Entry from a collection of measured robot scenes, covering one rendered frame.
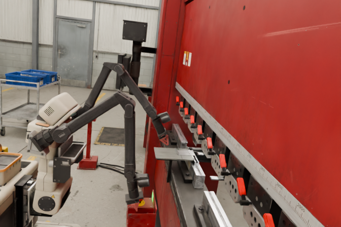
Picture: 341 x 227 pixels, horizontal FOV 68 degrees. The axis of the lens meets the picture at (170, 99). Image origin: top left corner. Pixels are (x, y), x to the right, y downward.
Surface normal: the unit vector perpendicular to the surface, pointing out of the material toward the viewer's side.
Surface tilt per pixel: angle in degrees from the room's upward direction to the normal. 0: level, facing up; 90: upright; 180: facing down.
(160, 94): 90
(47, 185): 90
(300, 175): 90
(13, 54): 90
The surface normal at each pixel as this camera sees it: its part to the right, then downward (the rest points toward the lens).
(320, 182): -0.98, -0.09
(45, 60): 0.04, 0.22
